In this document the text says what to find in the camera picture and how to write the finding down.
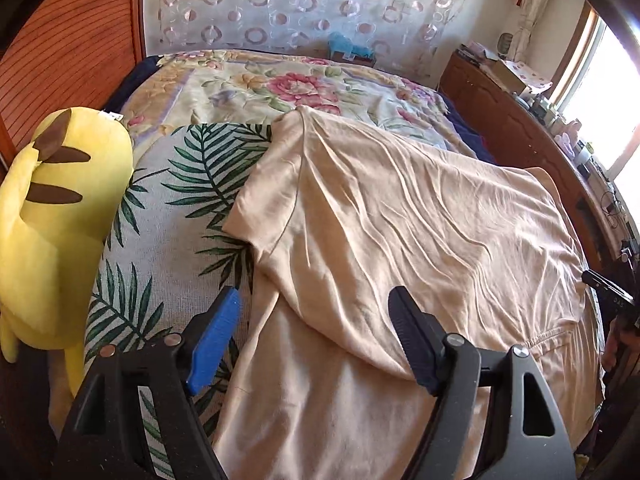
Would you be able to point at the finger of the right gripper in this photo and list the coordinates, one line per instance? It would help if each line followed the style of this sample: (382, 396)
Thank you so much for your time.
(612, 293)

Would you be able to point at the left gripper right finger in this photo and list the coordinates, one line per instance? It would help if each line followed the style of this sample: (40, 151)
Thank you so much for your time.
(524, 436)

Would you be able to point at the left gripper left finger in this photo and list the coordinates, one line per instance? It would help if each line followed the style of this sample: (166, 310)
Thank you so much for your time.
(104, 435)

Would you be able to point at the floral quilt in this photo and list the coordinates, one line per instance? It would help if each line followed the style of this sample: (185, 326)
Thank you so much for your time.
(280, 90)

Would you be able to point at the blue toy on bed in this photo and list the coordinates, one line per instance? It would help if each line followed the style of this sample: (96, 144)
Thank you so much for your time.
(341, 49)

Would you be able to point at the wooden slatted headboard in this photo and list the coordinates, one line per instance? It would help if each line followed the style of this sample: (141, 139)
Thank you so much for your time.
(61, 53)

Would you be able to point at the person's hand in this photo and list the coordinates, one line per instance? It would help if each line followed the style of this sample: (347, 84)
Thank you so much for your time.
(609, 355)

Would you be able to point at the cardboard box on cabinet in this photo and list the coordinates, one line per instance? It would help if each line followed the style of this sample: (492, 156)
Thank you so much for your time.
(519, 78)

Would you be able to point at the palm leaf print blanket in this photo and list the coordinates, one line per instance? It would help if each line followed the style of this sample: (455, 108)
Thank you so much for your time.
(167, 257)

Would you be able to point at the yellow plush toy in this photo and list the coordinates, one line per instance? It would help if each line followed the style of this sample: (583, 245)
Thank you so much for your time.
(58, 202)

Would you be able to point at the beige t-shirt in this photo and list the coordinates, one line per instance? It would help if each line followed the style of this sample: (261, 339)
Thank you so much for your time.
(338, 213)

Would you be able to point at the circle pattern sheer curtain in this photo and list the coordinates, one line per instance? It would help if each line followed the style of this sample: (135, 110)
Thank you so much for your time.
(403, 34)

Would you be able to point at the wooden side cabinet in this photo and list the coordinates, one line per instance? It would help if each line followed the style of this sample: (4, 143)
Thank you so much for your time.
(516, 139)

